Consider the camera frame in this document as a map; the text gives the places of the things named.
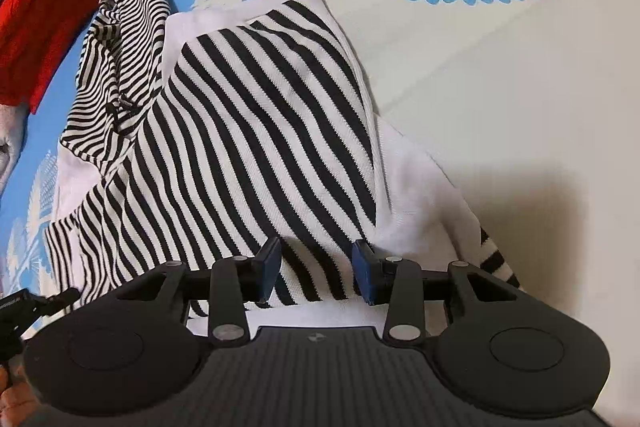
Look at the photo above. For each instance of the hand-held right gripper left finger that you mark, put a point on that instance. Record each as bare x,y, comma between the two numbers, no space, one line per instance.
270,268

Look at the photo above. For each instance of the black white striped garment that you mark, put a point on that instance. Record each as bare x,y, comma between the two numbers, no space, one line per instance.
260,122

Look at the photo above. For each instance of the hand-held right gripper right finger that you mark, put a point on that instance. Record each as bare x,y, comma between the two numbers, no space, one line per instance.
362,271

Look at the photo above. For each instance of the blue cream printed bedsheet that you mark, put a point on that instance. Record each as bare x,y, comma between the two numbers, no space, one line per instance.
500,107

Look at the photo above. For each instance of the beige folded garment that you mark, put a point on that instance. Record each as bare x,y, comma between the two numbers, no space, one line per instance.
6,137

